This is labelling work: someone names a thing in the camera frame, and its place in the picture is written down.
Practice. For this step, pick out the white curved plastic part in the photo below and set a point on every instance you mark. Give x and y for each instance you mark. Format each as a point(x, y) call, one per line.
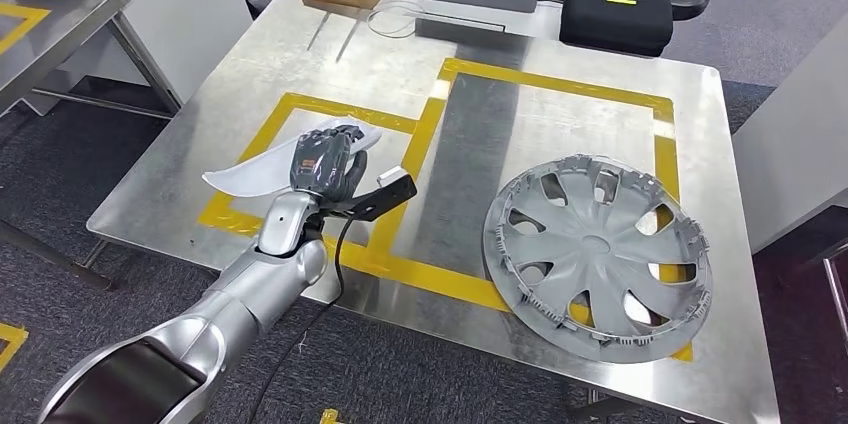
point(258, 172)

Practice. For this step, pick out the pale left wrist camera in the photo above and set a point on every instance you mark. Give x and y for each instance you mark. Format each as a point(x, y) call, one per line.
point(391, 176)

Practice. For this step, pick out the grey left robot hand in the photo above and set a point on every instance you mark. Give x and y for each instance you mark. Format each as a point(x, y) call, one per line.
point(324, 166)

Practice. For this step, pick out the black camera bracket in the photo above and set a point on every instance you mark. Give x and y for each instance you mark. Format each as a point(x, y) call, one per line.
point(384, 199)

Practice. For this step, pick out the stainless steel table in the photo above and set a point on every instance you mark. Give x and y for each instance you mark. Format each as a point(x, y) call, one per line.
point(836, 288)
point(60, 30)

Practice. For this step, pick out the stainless steel workbench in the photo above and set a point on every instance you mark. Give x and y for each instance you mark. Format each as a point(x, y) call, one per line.
point(596, 381)

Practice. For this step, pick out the thin metal rod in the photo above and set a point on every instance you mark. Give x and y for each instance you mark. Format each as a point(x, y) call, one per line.
point(319, 30)
point(346, 42)

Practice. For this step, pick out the black zip case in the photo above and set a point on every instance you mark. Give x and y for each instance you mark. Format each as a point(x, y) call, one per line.
point(616, 20)

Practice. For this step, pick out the grey plastic wheel cover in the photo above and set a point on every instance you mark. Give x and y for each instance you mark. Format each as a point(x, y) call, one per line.
point(596, 242)

